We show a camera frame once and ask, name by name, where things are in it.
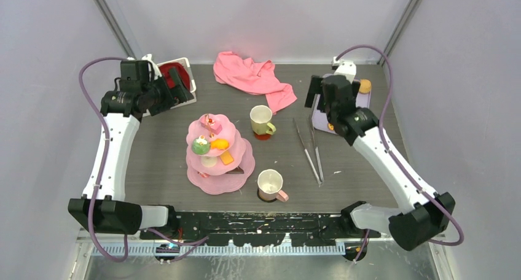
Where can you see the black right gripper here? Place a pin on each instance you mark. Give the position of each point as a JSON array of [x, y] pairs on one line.
[[315, 88]]

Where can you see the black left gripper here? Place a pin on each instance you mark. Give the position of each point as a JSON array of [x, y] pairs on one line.
[[168, 103]]

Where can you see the pink cherry cake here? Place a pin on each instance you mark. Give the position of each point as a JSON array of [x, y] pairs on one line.
[[211, 123]]

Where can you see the green frog macaron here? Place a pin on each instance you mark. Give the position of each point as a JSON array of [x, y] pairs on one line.
[[201, 145]]

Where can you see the orange fish-shaped cookie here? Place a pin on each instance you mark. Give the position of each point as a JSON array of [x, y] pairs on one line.
[[219, 144]]

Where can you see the white round cake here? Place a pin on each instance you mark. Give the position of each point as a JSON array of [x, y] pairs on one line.
[[208, 162]]

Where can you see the green mug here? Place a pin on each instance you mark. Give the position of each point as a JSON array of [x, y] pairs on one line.
[[261, 120]]

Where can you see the pink three-tier dessert stand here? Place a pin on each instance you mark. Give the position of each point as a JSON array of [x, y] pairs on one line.
[[219, 182]]

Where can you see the orange wafer bar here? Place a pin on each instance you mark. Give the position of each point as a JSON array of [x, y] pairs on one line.
[[226, 158]]

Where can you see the chocolate cake slice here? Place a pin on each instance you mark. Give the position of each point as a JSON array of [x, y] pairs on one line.
[[237, 170]]

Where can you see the pink mug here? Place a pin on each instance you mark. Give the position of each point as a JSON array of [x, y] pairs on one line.
[[270, 183]]

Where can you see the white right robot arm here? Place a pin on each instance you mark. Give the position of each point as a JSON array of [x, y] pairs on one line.
[[422, 212]]

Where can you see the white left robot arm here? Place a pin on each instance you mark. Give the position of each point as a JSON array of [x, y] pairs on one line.
[[102, 208]]

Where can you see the dark red towel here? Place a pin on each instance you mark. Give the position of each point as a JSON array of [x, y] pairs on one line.
[[183, 74]]

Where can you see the golden round bun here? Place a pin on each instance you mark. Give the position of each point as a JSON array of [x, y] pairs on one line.
[[365, 86]]

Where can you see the white plastic basket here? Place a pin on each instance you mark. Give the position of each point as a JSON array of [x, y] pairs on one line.
[[185, 62]]

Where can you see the lavender serving tray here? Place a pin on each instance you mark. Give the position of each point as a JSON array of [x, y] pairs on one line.
[[319, 119]]

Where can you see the pink cloth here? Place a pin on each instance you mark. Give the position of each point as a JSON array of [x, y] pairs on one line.
[[254, 78]]

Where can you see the red round coaster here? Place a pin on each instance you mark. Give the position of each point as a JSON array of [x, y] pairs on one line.
[[262, 137]]

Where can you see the orange round sticker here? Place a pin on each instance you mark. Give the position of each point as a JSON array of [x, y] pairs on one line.
[[263, 199]]

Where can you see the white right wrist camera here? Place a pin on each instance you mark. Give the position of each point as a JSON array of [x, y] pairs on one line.
[[346, 68]]

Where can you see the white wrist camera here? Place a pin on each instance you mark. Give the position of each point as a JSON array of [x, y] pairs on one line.
[[154, 70], [346, 68]]

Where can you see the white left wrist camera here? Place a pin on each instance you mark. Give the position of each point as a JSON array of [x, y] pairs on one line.
[[154, 70]]

